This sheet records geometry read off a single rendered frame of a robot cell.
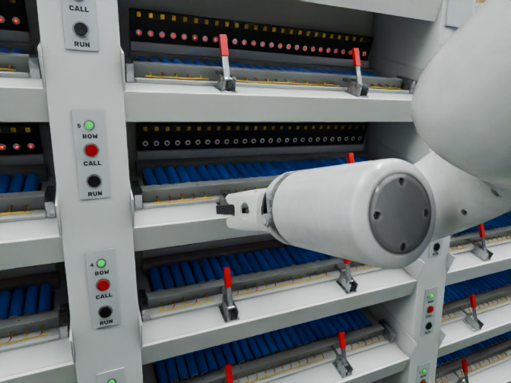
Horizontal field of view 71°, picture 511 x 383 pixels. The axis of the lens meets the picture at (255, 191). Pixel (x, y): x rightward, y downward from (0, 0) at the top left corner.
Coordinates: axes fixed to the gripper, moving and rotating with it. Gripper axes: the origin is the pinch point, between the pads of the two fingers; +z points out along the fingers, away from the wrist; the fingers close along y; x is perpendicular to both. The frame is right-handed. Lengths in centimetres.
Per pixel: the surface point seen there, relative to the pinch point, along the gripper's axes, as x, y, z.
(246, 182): 3.5, 5.1, 10.4
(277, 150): 10.4, 17.1, 20.1
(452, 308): -35, 67, 18
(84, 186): 4.5, -21.9, 3.7
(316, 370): -39.0, 20.9, 16.5
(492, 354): -55, 88, 22
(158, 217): -1.1, -11.8, 7.1
